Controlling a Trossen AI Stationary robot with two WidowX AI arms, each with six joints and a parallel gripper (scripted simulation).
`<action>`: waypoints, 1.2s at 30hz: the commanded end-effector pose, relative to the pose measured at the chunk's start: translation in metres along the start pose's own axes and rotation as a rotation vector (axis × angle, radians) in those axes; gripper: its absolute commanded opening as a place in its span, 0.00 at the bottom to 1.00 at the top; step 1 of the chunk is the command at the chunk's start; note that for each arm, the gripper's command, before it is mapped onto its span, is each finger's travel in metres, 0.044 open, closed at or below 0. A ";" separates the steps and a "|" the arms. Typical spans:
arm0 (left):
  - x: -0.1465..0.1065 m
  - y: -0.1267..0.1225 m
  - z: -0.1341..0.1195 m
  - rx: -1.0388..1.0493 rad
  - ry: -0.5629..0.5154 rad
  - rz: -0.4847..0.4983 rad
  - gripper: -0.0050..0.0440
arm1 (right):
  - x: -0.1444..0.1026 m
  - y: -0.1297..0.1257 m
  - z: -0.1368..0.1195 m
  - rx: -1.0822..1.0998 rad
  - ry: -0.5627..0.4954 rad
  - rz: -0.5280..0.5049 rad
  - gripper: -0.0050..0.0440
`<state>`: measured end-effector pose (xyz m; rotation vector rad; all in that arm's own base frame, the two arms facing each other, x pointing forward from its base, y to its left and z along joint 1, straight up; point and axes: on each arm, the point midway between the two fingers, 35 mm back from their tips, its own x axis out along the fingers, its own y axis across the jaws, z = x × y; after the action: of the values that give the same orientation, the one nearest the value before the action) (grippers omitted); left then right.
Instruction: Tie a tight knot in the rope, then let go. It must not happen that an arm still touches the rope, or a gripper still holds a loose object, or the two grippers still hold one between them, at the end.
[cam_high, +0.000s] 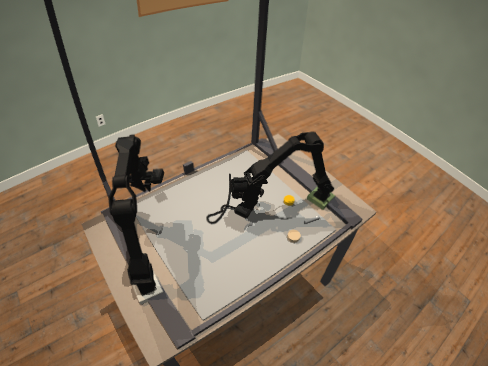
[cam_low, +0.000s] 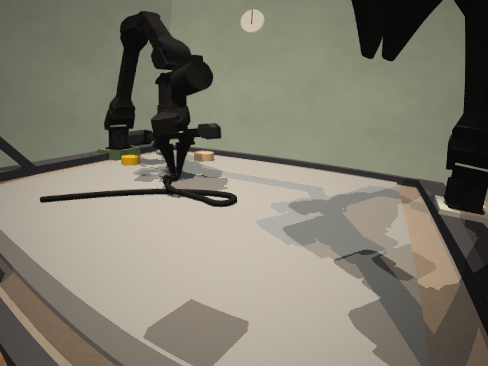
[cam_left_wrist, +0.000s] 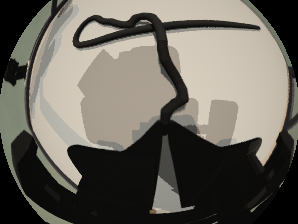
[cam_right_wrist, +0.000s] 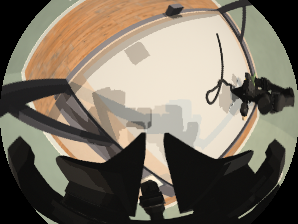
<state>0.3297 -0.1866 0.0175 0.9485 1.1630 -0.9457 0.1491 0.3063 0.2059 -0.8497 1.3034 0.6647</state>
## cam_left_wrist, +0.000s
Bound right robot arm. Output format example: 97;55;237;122
4;58;28;86

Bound black knotted rope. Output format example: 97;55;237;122
72;12;261;136

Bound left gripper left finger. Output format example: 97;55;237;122
67;120;163;210

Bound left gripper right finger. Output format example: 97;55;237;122
168;120;262;208

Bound tan wooden disc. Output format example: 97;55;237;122
150;209;157;214

